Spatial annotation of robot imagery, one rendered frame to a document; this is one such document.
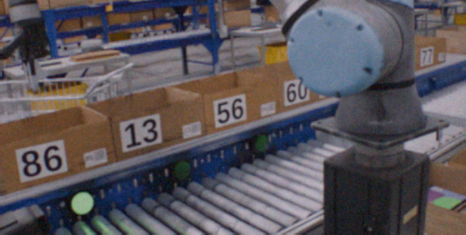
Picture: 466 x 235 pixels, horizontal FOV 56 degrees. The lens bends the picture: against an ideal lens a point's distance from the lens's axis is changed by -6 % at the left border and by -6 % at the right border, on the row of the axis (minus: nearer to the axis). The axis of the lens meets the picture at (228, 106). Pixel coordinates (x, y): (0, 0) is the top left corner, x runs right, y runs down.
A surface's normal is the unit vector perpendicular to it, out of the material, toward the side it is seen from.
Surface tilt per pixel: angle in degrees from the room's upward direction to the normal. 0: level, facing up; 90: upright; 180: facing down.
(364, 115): 69
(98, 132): 90
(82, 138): 91
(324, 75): 93
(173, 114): 90
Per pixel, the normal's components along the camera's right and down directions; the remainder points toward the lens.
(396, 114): 0.00, -0.12
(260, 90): 0.62, 0.16
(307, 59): -0.52, 0.30
